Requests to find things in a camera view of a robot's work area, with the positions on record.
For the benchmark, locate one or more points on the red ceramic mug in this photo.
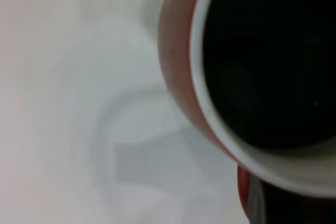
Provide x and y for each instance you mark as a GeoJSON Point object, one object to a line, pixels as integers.
{"type": "Point", "coordinates": [181, 58]}

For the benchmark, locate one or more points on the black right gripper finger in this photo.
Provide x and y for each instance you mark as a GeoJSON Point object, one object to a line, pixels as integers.
{"type": "Point", "coordinates": [296, 205]}

